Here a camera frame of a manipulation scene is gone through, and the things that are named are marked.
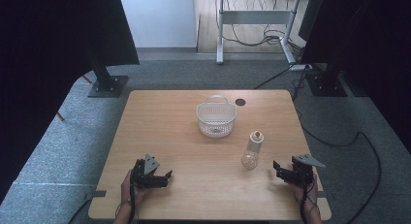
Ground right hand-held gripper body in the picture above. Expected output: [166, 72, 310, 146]
[290, 153, 327, 187]

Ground black curtain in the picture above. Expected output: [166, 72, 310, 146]
[0, 0, 141, 204]
[298, 0, 411, 154]

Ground long black floor cable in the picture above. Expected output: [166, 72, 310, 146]
[291, 64, 383, 224]

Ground black stand base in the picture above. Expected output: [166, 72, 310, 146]
[86, 48, 130, 99]
[305, 60, 349, 98]

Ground thin black floor cable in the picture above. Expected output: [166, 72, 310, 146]
[253, 66, 294, 90]

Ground grey metal frame desk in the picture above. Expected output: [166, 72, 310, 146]
[207, 0, 325, 65]

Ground bundle of black cables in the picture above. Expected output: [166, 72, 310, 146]
[214, 0, 306, 62]

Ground right hand-held gripper cable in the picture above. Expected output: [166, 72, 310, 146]
[299, 179, 319, 224]

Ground white plastic basket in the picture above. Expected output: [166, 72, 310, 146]
[196, 94, 237, 139]

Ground person's right hand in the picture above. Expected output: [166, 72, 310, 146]
[289, 174, 320, 212]

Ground hand-held gripper cable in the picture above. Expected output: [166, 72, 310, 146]
[299, 179, 319, 224]
[114, 176, 140, 224]

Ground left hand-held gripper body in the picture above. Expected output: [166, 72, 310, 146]
[130, 153, 162, 190]

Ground black stand base left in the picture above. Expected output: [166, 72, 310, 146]
[86, 48, 130, 99]

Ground black stand base right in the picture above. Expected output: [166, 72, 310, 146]
[305, 60, 349, 98]

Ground left hand-held gripper cable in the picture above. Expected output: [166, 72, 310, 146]
[114, 176, 140, 224]

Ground clear plastic bottle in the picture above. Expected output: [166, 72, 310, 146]
[240, 130, 265, 171]

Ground person's left hand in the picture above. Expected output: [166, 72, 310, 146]
[120, 170, 153, 208]

